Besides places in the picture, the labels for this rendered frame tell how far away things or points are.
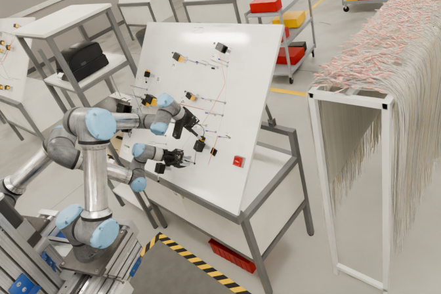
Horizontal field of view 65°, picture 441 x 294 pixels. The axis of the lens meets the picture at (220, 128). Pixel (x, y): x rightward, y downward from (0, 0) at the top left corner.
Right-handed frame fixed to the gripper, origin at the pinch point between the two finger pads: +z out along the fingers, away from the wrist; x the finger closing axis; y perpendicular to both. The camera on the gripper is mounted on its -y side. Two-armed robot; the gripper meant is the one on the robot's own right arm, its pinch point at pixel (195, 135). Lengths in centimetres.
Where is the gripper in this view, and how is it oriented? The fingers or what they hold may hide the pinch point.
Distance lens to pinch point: 191.2
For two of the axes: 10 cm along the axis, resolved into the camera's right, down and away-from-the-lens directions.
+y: 6.3, -7.7, 1.1
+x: -6.5, -4.4, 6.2
